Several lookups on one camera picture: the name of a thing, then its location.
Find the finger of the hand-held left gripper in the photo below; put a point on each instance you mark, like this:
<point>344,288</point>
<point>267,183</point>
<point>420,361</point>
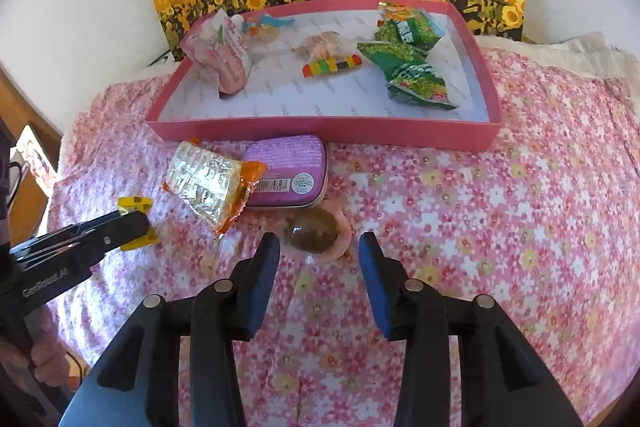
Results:
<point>120,229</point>

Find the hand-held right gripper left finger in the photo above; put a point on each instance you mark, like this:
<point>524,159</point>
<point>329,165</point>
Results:
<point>265,282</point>

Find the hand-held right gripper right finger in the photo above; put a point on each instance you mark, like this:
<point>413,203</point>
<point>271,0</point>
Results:
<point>375,287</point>

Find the yellow snack packet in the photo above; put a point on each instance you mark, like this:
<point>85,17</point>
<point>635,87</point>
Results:
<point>137,203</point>

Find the cracker packet with orange ends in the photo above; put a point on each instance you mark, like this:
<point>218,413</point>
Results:
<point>205,177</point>

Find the purple tin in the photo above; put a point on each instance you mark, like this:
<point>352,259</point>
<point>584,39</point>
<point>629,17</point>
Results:
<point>295,162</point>

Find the pink cardboard box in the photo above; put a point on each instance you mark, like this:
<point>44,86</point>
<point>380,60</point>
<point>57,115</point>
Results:
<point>325,129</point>

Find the pink jelly pouch white cap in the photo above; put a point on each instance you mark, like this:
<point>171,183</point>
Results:
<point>220,52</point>

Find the green snack packet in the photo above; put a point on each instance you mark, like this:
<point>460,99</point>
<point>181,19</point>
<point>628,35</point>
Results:
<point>395,54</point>
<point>410,29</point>
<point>420,84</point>

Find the rainbow striped candy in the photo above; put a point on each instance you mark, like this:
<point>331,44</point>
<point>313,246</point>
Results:
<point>330,66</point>

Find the clear pastry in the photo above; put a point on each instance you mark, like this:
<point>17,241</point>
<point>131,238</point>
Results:
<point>320,44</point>

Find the clear candy bag blue ends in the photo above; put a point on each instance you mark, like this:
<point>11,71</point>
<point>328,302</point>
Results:
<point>265,29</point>

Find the small orange snack packet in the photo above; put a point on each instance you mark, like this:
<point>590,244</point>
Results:
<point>395,12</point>

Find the person's left hand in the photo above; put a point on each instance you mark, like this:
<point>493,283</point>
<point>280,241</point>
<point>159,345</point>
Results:
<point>47,347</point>

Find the pink floral blanket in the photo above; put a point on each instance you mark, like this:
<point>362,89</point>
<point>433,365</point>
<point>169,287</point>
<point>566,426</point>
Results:
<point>500,232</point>

